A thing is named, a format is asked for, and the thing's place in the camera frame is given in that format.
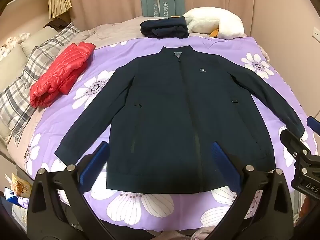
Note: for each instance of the row of pale books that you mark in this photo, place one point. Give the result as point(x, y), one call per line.
point(59, 2)

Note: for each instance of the beige curtain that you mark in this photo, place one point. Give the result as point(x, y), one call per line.
point(105, 0)

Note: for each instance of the white wall socket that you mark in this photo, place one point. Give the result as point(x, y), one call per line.
point(310, 34)

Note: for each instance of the yellow snack packet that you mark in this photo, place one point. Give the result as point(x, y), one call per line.
point(18, 183)

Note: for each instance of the wooden shelf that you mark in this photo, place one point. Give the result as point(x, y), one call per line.
point(30, 7)

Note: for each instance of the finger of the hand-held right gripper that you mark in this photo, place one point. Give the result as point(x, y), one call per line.
point(292, 140)
point(313, 123)

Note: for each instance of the grey plaid pillow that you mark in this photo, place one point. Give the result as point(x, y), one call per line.
point(22, 87)

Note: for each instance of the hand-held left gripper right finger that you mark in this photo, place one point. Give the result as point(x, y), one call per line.
point(223, 165)

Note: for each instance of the purple floral blanket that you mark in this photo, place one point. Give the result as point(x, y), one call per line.
point(82, 115)

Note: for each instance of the folded dark navy clothes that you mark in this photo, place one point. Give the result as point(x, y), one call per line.
point(165, 27)

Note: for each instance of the red down jacket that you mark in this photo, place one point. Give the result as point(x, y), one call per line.
point(62, 72)

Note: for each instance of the dark brown cloth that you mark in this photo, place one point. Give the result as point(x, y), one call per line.
point(56, 23)

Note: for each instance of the blue printed box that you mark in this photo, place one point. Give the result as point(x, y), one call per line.
point(16, 200)

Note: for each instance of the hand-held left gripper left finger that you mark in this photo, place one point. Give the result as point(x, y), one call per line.
point(98, 160)

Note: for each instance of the white plush toys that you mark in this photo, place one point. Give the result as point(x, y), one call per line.
point(15, 41)

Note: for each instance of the beige pillow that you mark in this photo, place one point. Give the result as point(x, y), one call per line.
point(11, 65)
point(40, 38)

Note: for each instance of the white plush goose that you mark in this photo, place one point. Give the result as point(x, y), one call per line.
point(220, 22)

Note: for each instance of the navy zip jacket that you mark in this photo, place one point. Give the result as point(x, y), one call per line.
point(162, 105)

